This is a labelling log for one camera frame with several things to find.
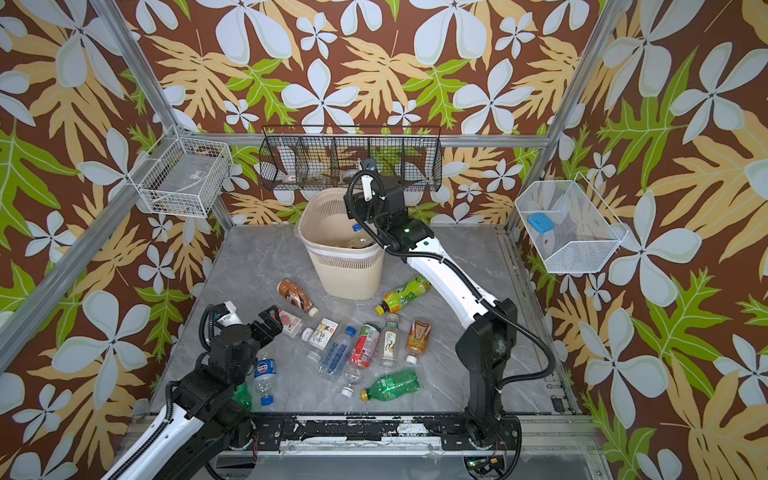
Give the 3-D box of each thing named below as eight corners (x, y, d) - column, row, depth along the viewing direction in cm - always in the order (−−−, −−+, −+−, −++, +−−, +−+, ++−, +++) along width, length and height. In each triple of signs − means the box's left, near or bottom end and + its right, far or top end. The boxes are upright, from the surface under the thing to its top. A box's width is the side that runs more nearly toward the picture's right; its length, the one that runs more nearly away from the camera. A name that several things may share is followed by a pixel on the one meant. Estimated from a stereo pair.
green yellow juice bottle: (383, 321, 95) (383, 312, 91) (374, 309, 98) (374, 300, 94) (429, 293, 102) (431, 284, 97) (420, 283, 105) (422, 273, 100)
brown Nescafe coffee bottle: (279, 292, 102) (275, 283, 98) (290, 284, 104) (286, 275, 100) (309, 322, 95) (305, 314, 91) (320, 313, 97) (317, 304, 93)
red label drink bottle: (349, 364, 86) (348, 358, 82) (364, 327, 94) (363, 320, 90) (368, 371, 85) (367, 365, 81) (381, 333, 92) (381, 326, 89)
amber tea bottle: (400, 361, 87) (401, 355, 83) (411, 324, 95) (412, 317, 91) (421, 368, 86) (423, 362, 82) (430, 330, 94) (432, 323, 90)
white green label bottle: (380, 367, 85) (380, 362, 82) (380, 320, 95) (380, 313, 91) (400, 367, 85) (400, 362, 82) (398, 320, 95) (398, 313, 91)
